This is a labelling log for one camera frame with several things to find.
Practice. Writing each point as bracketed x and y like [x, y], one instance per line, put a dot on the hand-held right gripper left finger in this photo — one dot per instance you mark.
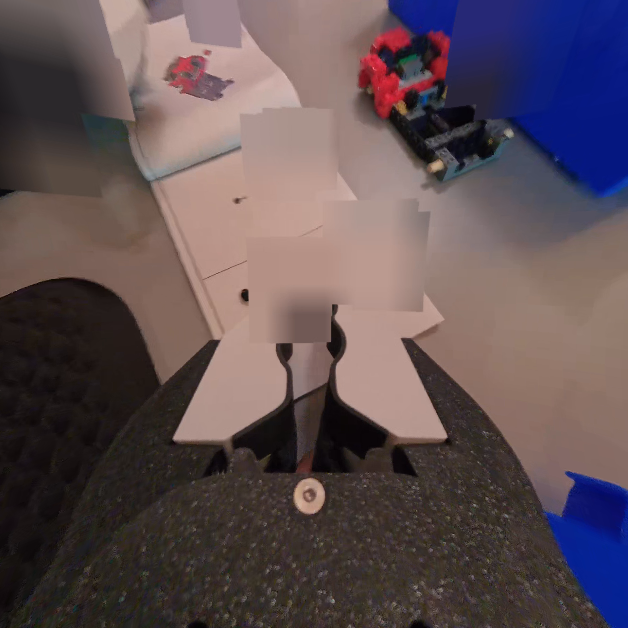
[235, 392]

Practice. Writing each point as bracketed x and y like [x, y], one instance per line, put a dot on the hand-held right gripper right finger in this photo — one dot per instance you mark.
[382, 387]

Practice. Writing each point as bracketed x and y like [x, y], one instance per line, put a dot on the white lego instruction booklet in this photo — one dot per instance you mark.
[196, 221]

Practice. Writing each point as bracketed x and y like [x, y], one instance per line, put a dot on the red and black lego car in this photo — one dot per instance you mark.
[392, 83]

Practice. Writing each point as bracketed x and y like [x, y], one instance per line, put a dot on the black quilted cushion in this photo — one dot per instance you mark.
[64, 392]

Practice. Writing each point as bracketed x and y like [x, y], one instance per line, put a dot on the blue plastic bin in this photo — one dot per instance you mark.
[564, 147]
[593, 539]

